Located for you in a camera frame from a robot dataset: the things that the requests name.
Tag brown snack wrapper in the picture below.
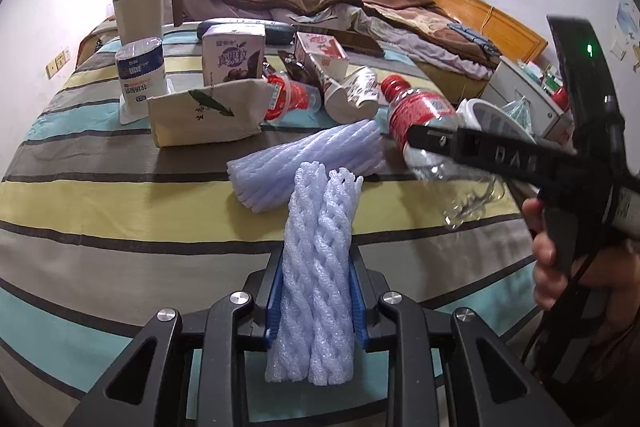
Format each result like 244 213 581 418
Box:
278 50 310 83

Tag blue folded clothes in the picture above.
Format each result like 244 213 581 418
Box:
447 23 502 57

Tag cream canvas pouch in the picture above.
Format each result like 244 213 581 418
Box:
148 79 272 148

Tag white tissue roll pack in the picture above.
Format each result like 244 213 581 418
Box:
115 37 169 124

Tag purple milk carton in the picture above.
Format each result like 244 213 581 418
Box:
202 24 266 87

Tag lilac foam net sleeve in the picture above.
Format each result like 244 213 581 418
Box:
265 161 363 387

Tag wooden headboard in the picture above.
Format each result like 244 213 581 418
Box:
433 0 548 63

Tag red strawberry milk carton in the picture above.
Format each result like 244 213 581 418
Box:
294 31 349 93

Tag person's right hand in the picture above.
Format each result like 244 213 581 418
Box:
520 197 640 333

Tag brown and cream box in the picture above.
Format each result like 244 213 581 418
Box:
113 0 183 46

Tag white nightstand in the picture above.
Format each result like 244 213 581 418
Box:
482 55 574 145

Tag dark blue glasses case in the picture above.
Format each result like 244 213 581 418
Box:
196 18 294 44

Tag brown blanket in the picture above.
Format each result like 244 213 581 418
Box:
182 0 499 68

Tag white trash bin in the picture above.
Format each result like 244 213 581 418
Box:
457 98 535 143

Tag clear plastic water bottle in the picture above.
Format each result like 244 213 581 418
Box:
381 75 504 230

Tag striped table cloth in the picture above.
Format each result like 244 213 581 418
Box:
1 39 539 426

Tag patterned paper cup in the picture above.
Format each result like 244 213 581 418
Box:
323 66 380 124

